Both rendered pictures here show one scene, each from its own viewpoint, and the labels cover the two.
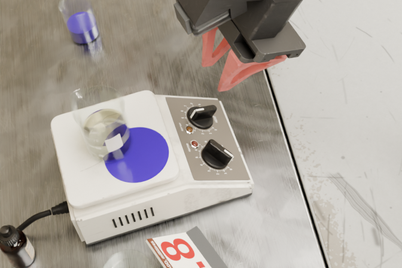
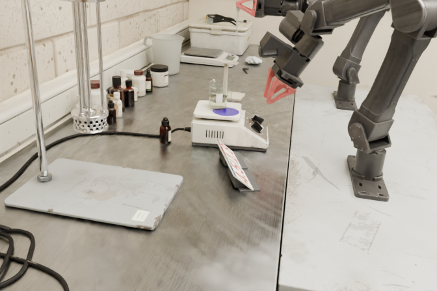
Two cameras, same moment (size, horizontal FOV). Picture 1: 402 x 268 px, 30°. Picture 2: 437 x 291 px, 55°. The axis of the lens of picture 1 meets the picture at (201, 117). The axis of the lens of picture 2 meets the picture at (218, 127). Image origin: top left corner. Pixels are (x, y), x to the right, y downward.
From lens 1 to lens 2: 0.67 m
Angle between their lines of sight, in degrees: 35
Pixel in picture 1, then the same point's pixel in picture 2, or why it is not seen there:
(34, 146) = (187, 123)
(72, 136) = (205, 104)
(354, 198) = (310, 163)
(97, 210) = (202, 122)
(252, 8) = (286, 58)
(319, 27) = (320, 128)
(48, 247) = (176, 142)
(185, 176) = (241, 124)
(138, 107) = (233, 104)
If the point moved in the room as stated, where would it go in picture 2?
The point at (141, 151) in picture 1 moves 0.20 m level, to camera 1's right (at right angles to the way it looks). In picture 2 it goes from (227, 111) to (305, 122)
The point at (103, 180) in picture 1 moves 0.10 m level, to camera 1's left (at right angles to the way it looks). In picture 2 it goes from (209, 112) to (173, 107)
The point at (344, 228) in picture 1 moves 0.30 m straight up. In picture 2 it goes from (300, 167) to (318, 42)
